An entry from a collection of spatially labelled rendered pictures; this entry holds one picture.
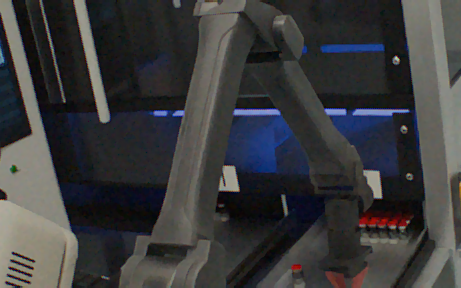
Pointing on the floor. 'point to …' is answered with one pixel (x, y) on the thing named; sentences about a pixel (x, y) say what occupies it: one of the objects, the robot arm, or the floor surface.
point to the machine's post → (436, 133)
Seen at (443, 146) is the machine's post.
